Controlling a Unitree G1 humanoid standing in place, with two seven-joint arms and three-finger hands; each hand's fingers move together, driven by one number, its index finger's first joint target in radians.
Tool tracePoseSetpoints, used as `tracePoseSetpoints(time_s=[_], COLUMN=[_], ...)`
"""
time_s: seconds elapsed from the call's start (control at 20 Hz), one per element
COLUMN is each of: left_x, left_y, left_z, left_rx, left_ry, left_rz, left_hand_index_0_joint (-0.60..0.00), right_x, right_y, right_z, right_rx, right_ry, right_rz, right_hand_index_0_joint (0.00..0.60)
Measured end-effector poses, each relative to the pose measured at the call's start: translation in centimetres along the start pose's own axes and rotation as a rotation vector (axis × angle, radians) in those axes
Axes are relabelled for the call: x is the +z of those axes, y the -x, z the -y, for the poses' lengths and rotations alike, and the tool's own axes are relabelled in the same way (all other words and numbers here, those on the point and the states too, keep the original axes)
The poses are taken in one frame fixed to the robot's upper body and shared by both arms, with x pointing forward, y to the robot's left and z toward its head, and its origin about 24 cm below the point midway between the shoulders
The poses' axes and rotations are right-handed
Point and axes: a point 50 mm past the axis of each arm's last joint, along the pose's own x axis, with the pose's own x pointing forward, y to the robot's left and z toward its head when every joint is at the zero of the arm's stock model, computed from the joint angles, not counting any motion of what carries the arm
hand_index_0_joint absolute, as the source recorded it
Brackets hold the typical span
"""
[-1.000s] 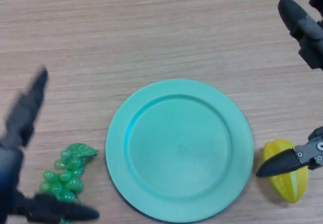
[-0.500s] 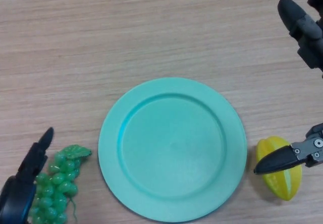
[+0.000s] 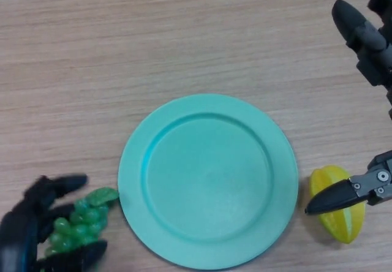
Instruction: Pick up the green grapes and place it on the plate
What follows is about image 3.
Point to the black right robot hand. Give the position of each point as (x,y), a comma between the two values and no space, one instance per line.
(366,33)

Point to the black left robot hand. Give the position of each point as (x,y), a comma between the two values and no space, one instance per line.
(36,210)

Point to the green grape bunch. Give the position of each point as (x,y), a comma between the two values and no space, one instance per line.
(81,223)

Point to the green round plate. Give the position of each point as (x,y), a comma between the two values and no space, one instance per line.
(207,181)

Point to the yellow starfruit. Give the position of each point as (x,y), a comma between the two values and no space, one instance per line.
(340,223)

